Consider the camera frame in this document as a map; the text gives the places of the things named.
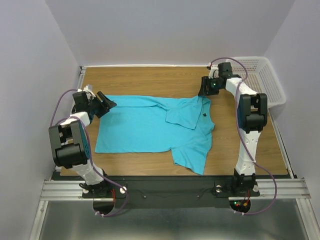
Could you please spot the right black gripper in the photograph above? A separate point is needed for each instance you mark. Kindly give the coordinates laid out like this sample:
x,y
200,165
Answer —
x,y
205,88

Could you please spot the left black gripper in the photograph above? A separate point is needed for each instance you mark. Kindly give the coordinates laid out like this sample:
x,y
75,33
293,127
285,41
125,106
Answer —
x,y
100,105

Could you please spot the turquoise t shirt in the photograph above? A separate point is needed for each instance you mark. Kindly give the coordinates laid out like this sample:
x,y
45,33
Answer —
x,y
148,124

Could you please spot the white plastic basket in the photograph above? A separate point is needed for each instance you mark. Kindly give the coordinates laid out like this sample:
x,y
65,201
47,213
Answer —
x,y
260,77

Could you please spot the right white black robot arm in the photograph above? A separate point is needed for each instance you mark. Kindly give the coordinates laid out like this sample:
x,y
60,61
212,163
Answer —
x,y
251,110

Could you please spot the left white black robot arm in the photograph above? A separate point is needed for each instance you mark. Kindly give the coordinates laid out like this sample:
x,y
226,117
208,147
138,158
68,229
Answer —
x,y
70,142

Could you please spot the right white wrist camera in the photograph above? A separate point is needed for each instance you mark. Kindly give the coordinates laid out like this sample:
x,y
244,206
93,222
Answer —
x,y
213,71

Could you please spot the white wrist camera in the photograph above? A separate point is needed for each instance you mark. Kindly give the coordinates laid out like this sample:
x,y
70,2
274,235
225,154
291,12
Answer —
x,y
88,88
213,71

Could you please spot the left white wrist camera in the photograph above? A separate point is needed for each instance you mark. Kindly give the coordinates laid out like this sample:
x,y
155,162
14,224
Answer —
x,y
88,88

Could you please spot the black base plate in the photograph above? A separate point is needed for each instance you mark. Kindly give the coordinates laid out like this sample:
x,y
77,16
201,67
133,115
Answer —
x,y
161,192

